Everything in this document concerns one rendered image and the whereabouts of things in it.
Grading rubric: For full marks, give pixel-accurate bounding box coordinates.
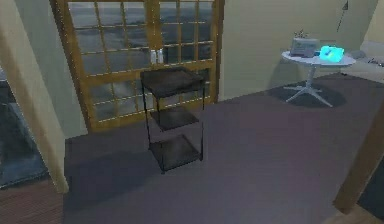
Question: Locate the white round pedestal table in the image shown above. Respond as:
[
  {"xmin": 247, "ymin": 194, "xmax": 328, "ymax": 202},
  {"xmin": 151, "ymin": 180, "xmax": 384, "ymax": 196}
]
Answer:
[{"xmin": 280, "ymin": 49, "xmax": 357, "ymax": 108}]

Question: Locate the pale bed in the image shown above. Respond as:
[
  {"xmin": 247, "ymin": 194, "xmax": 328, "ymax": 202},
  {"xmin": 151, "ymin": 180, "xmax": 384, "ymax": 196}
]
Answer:
[{"xmin": 339, "ymin": 39, "xmax": 384, "ymax": 84}]

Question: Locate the grey box with plant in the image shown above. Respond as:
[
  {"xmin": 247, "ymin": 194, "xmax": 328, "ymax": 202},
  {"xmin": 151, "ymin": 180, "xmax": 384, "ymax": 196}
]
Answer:
[{"xmin": 289, "ymin": 29, "xmax": 320, "ymax": 58}]

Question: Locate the glowing cyan object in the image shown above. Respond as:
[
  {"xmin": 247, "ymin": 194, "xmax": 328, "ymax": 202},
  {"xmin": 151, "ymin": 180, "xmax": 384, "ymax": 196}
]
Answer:
[{"xmin": 319, "ymin": 45, "xmax": 346, "ymax": 63}]

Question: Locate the black three-tier shelf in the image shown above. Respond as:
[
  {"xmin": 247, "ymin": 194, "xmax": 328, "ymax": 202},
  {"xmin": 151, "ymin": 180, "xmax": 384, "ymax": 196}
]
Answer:
[{"xmin": 139, "ymin": 66, "xmax": 207, "ymax": 175}]

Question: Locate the wooden framed glass window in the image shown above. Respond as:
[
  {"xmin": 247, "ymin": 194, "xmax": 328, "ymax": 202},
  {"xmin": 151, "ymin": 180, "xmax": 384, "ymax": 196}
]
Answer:
[{"xmin": 49, "ymin": 0, "xmax": 226, "ymax": 134}]

